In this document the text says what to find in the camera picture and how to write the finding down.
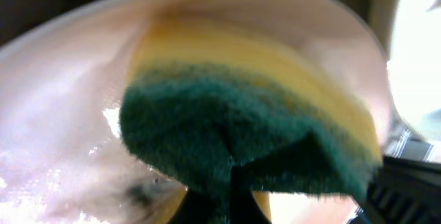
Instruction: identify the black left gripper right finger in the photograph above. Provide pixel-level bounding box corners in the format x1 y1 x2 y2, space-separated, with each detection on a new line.
348 156 440 224

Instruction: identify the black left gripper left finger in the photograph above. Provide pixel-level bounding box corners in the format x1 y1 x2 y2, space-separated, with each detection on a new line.
168 167 271 224

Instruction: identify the green yellow sponge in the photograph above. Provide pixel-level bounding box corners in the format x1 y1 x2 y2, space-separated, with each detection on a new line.
119 19 382 197

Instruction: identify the cream white plate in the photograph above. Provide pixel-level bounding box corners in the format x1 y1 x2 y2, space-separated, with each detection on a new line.
388 0 440 142

